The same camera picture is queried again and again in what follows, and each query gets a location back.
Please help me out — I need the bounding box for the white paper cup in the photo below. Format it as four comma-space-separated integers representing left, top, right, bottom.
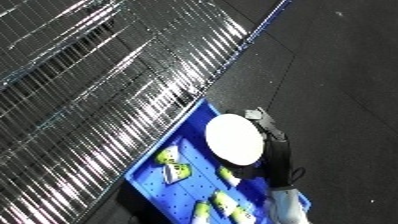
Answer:
202, 113, 267, 167

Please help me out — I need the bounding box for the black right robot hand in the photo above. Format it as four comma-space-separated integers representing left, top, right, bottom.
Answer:
220, 107, 299, 192

